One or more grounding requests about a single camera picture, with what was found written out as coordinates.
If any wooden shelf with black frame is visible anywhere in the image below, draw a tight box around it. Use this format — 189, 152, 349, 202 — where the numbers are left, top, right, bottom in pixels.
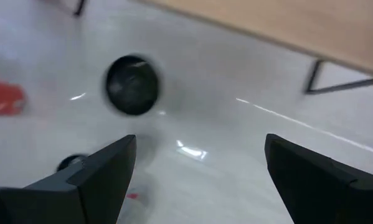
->
72, 0, 373, 96

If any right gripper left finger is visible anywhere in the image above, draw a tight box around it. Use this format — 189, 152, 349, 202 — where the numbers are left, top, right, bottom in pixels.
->
0, 134, 138, 224

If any red Fanta strawberry can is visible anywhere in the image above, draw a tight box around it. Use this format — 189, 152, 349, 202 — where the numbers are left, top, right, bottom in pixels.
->
0, 80, 27, 116

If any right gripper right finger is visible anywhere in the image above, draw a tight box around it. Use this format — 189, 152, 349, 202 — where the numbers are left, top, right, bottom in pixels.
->
264, 133, 373, 224

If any slim white black-topped Celsius can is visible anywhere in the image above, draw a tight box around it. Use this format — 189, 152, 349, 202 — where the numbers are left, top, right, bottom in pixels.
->
103, 54, 164, 118

